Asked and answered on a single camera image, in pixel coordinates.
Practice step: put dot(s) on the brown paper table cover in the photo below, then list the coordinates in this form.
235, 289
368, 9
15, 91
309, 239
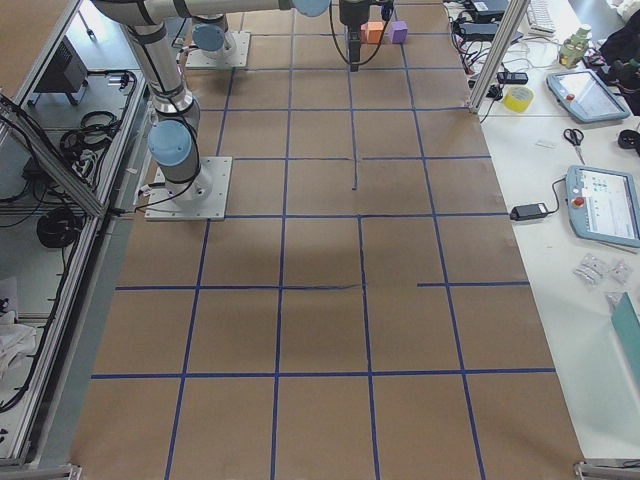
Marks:
361, 313

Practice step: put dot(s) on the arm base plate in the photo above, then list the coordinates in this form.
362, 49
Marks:
220, 51
206, 198

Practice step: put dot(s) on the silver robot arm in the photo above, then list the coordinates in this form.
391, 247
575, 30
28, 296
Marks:
173, 141
208, 25

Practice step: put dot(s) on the aluminium frame post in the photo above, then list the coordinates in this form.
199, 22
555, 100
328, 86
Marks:
512, 18

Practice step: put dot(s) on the near teach pendant tablet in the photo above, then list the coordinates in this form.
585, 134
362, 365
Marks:
603, 205

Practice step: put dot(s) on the far teach pendant tablet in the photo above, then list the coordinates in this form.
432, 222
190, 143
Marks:
585, 97

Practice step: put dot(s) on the black handled scissors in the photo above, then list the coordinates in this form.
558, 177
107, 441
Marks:
575, 137

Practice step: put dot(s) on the purple foam cube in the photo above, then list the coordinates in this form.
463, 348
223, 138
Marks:
398, 32

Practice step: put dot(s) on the teal folder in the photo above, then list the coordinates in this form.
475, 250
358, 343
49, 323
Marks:
625, 322

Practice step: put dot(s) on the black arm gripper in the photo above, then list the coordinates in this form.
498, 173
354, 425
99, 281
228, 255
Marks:
351, 14

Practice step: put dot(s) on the black power adapter brick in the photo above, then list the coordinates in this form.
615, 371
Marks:
528, 212

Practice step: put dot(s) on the teach pendant tablet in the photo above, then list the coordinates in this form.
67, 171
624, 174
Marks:
603, 205
585, 97

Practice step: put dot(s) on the yellow tape roll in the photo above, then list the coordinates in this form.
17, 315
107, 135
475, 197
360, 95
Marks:
518, 98

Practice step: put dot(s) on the orange foam cube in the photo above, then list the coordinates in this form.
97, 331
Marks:
372, 32

